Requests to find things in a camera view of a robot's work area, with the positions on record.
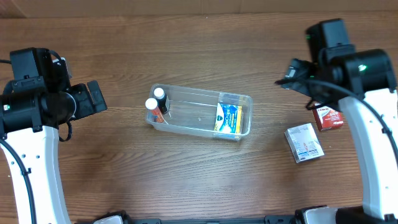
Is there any orange bottle white cap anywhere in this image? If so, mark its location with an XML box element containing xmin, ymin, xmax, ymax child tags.
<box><xmin>145</xmin><ymin>98</ymin><xmax>165</xmax><ymax>123</ymax></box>

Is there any black bottle white cap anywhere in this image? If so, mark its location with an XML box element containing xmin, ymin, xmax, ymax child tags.
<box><xmin>154</xmin><ymin>88</ymin><xmax>170</xmax><ymax>114</ymax></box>

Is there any blue yellow VapoDrops box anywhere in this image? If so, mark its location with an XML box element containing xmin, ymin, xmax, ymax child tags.
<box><xmin>214</xmin><ymin>103</ymin><xmax>243</xmax><ymax>134</ymax></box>

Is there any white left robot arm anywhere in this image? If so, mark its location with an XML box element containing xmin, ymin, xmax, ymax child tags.
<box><xmin>1</xmin><ymin>47</ymin><xmax>107</xmax><ymax>224</ymax></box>

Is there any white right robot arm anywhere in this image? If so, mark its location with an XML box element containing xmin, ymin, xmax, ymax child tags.
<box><xmin>277</xmin><ymin>19</ymin><xmax>397</xmax><ymax>223</ymax></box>

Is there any clear plastic container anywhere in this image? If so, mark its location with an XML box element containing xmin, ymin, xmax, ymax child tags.
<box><xmin>146</xmin><ymin>84</ymin><xmax>253</xmax><ymax>141</ymax></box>

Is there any red medicine box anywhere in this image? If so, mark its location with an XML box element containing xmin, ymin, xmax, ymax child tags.
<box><xmin>313</xmin><ymin>106</ymin><xmax>344</xmax><ymax>131</ymax></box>

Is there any white medicine box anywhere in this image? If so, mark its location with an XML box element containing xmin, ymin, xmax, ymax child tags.
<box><xmin>284</xmin><ymin>123</ymin><xmax>325</xmax><ymax>163</ymax></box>

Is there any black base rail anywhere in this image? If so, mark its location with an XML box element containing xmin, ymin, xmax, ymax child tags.
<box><xmin>76</xmin><ymin>210</ymin><xmax>295</xmax><ymax>224</ymax></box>

